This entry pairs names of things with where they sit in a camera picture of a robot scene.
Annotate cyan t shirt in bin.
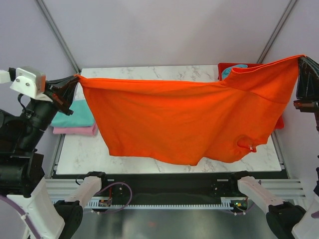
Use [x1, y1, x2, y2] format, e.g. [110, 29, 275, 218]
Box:
[221, 64, 248, 80]

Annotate folded pink t shirt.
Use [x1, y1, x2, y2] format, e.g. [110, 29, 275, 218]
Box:
[53, 123, 98, 136]

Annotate red plastic bin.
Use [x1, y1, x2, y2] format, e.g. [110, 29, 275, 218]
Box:
[217, 63, 285, 129]

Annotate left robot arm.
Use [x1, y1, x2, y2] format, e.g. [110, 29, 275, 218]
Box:
[0, 69, 110, 239]

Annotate orange t shirt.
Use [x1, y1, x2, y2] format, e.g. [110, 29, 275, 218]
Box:
[79, 56, 299, 166]

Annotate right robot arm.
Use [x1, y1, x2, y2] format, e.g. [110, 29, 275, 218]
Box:
[228, 56, 319, 239]

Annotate left corner frame post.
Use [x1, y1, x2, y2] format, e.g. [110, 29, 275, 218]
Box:
[34, 0, 81, 73]

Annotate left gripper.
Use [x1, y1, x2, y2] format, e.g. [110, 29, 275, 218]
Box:
[17, 73, 80, 147]

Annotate corner frame post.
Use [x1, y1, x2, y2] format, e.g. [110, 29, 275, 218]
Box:
[257, 0, 299, 64]
[34, 0, 81, 73]

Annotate right corner frame post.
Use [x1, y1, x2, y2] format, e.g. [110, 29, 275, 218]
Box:
[257, 0, 299, 64]

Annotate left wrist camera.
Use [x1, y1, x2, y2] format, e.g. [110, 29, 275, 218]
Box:
[0, 66, 52, 102]

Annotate white cable duct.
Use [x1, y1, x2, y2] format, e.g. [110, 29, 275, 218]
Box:
[85, 198, 233, 210]

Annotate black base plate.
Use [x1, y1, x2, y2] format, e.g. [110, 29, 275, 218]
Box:
[86, 171, 248, 206]

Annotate aluminium frame rail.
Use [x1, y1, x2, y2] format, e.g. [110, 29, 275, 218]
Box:
[46, 179, 306, 199]

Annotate folded teal t shirt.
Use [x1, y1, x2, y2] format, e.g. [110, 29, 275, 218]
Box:
[51, 100, 95, 127]

